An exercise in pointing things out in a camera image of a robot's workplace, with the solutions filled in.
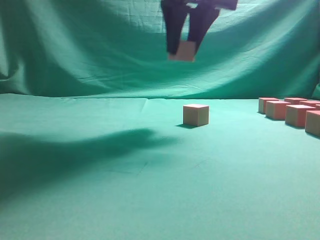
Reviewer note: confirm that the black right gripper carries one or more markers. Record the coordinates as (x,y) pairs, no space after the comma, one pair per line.
(201,18)

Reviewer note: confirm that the pink cube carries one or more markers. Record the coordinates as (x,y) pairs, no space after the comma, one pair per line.
(185,51)
(196,114)

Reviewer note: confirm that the green cloth backdrop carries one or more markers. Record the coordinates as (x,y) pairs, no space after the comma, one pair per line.
(118,49)

